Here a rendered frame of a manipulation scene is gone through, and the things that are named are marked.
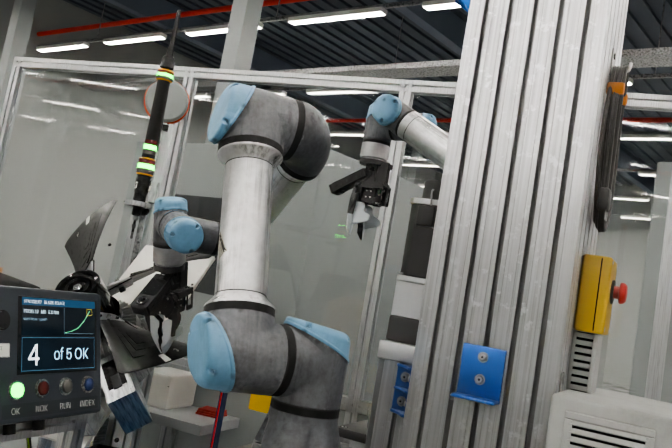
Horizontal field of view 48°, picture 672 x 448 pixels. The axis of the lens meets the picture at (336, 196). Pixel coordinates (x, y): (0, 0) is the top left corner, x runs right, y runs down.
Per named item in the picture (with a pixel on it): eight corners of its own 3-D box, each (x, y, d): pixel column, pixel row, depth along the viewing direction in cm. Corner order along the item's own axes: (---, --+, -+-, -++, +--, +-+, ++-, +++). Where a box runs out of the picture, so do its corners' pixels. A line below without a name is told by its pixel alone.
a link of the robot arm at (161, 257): (173, 251, 168) (143, 245, 171) (173, 270, 169) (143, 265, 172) (192, 244, 175) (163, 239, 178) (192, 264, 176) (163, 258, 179)
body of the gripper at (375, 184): (379, 205, 193) (386, 159, 194) (348, 201, 196) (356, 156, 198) (387, 210, 200) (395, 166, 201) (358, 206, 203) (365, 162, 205)
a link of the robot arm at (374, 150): (358, 140, 198) (368, 147, 206) (355, 157, 198) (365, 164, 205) (385, 143, 195) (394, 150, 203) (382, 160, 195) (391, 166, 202)
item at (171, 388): (154, 396, 258) (160, 364, 260) (193, 406, 252) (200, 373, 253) (123, 399, 243) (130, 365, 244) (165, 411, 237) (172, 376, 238)
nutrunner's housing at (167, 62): (128, 214, 195) (163, 46, 201) (143, 217, 196) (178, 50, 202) (127, 213, 191) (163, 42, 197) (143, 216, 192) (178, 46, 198)
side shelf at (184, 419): (147, 403, 259) (149, 394, 260) (238, 427, 246) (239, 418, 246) (103, 409, 237) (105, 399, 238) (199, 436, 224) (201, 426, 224)
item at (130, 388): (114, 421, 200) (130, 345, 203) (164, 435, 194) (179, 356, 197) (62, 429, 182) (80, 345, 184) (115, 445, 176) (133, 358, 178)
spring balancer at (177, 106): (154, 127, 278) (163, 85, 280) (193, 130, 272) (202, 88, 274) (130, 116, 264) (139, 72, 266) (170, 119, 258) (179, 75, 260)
